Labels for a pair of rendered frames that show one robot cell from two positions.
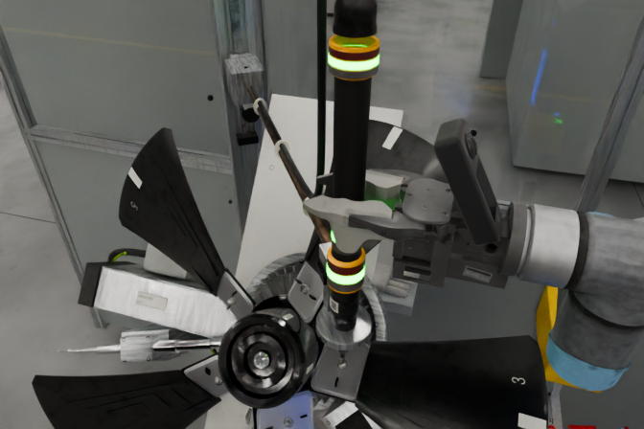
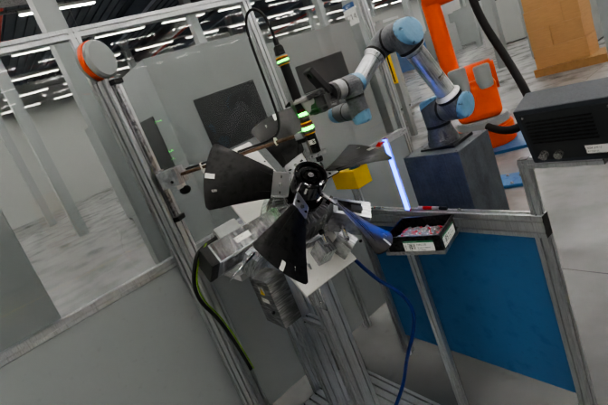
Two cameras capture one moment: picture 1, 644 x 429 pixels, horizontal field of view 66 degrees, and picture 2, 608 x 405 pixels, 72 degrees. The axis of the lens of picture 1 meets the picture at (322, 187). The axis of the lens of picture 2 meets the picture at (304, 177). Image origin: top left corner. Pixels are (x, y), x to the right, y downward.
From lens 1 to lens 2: 130 cm
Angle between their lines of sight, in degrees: 51
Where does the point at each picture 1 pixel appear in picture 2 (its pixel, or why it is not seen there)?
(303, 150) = not seen: hidden behind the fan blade
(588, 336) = (359, 102)
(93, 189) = (48, 387)
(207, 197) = (150, 307)
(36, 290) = not seen: outside the picture
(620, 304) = (357, 89)
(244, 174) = (185, 242)
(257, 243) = (246, 211)
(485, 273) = (335, 101)
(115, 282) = (220, 244)
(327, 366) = not seen: hidden behind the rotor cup
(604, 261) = (348, 80)
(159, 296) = (243, 231)
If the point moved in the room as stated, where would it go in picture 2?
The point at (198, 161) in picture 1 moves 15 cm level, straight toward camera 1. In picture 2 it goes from (136, 282) to (162, 276)
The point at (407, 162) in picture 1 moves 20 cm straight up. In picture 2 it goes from (287, 115) to (268, 65)
